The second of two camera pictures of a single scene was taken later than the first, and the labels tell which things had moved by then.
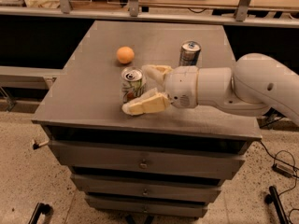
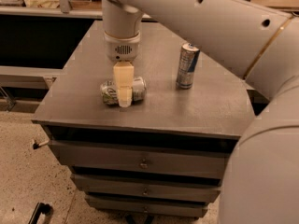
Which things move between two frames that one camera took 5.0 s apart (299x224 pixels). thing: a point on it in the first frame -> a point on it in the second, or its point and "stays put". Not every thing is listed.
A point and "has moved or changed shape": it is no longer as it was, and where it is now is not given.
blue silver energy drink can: [190, 53] stays put
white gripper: [181, 85] -> [121, 49]
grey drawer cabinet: [165, 163] stays put
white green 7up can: [133, 83] has moved or changed shape
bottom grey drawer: [147, 206] stays put
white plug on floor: [35, 146] stays put
